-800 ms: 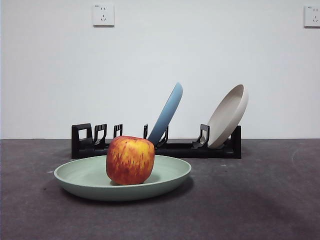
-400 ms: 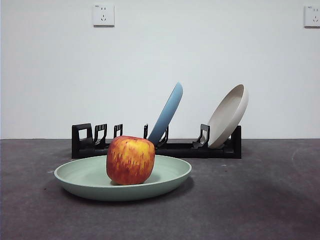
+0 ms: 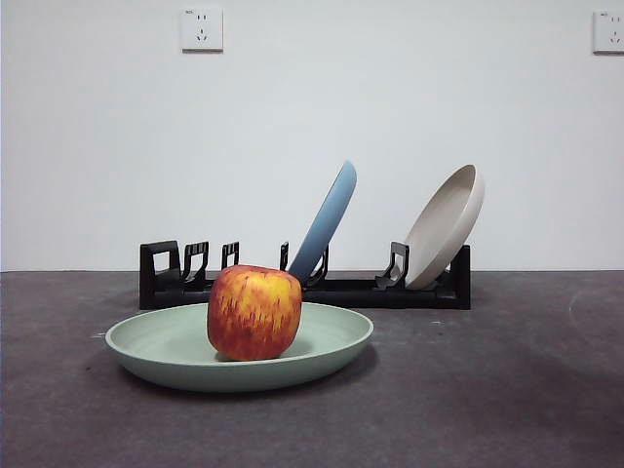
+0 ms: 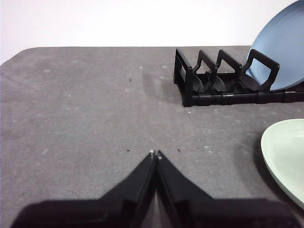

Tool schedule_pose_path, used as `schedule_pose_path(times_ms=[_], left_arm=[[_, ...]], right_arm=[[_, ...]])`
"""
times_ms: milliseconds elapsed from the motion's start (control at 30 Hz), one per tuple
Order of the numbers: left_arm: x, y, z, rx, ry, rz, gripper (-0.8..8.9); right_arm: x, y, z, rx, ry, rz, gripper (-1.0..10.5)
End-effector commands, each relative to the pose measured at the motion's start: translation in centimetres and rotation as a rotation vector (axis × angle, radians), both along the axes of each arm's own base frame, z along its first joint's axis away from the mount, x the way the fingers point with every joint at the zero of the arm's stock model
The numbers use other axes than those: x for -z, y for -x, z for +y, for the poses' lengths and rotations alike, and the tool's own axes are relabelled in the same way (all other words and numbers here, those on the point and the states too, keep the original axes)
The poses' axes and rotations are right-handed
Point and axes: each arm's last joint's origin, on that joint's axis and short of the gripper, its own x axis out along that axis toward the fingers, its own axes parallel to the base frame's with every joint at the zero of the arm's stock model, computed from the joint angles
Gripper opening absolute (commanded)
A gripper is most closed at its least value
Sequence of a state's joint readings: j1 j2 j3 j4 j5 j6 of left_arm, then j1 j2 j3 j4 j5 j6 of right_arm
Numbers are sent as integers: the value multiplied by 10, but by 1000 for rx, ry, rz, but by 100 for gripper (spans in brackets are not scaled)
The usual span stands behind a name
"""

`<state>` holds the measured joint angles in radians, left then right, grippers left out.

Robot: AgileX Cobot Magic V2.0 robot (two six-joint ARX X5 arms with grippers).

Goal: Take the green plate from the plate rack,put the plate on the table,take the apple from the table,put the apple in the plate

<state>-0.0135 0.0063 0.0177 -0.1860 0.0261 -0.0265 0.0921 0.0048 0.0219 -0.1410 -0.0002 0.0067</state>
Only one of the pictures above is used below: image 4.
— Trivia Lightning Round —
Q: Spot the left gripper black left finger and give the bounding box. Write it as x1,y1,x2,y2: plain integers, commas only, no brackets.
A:
10,152,158,228

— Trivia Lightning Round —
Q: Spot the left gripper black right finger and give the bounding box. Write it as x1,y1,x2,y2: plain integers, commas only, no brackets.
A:
156,150,304,228

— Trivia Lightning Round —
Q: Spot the pale green plate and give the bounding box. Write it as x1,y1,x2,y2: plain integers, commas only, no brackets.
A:
260,118,304,211

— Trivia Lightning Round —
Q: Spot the black plate rack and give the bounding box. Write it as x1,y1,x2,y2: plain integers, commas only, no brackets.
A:
174,47,304,108

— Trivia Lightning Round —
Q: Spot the blue plate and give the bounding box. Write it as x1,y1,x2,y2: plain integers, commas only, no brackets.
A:
247,0,304,92

